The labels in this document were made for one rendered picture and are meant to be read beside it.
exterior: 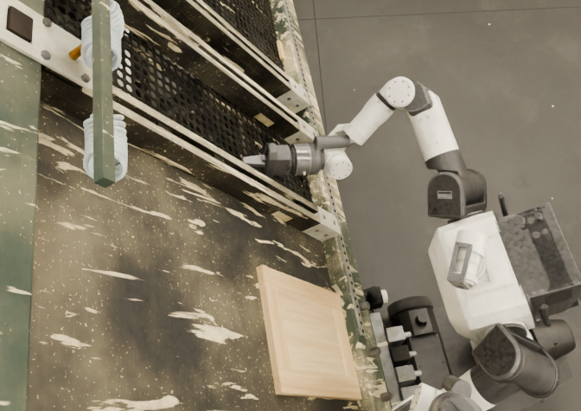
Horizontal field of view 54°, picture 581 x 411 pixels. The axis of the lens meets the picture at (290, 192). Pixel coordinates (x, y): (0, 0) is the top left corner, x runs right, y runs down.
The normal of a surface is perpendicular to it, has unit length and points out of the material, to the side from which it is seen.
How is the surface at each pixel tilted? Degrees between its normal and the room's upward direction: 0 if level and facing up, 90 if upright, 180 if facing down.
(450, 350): 0
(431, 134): 38
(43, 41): 57
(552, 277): 23
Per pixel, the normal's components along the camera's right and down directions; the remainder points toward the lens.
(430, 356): -0.01, -0.47
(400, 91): -0.47, 0.00
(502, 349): -0.80, -0.43
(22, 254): 0.83, -0.39
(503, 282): -0.40, -0.37
